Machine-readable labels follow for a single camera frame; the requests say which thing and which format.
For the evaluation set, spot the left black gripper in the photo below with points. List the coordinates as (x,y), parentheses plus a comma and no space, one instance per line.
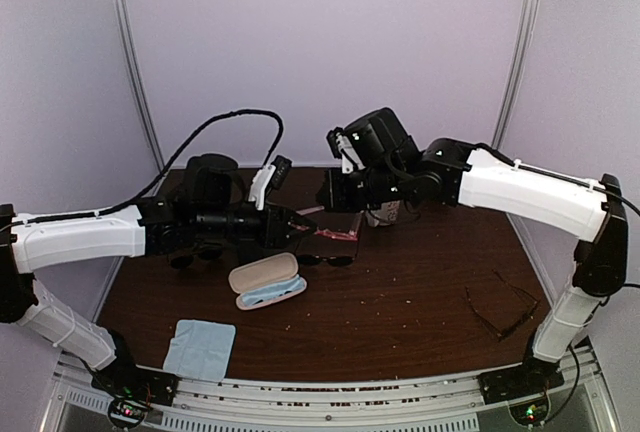
(275,238)

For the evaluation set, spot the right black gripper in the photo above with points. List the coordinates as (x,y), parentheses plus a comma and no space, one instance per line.
(334,201)

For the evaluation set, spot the pink frame glasses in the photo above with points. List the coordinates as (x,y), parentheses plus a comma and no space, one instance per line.
(340,227)

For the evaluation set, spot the blue cleaning cloth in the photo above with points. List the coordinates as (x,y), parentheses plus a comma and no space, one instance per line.
(273,291)
(200,350)

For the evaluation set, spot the pink glasses case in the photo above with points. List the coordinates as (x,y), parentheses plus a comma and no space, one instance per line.
(276,268)

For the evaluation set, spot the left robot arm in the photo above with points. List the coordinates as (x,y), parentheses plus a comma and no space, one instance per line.
(211,202)

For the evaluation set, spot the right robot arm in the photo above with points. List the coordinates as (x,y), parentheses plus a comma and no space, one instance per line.
(381,163)

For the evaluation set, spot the black sunglasses dark lenses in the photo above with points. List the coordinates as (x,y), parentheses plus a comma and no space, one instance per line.
(331,253)

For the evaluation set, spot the patterned mug yellow inside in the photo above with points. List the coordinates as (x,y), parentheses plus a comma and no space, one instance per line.
(385,215)

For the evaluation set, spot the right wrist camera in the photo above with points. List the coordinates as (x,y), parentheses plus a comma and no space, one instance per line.
(340,148)

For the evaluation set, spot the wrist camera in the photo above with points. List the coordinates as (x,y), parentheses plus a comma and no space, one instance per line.
(270,177)
(340,148)

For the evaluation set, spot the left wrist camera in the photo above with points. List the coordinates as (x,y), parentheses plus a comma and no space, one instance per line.
(270,177)

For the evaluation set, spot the thin black frame glasses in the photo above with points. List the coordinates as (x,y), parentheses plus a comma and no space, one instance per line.
(185,259)

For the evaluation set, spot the tortoise frame glasses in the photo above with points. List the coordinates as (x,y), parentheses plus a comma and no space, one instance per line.
(503,310)

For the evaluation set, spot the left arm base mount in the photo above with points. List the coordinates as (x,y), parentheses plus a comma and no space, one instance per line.
(133,390)

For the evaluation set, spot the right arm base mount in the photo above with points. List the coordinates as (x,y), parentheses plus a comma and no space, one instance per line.
(524,388)

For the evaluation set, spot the right aluminium frame post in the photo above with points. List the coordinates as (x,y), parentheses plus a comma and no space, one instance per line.
(525,32)

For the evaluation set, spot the aluminium frame post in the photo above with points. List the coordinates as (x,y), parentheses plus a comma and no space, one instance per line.
(136,82)
(525,32)

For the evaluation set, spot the front aluminium rail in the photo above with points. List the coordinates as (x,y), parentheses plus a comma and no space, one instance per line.
(441,403)

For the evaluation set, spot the left aluminium frame post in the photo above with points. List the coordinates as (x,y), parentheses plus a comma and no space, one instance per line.
(136,82)

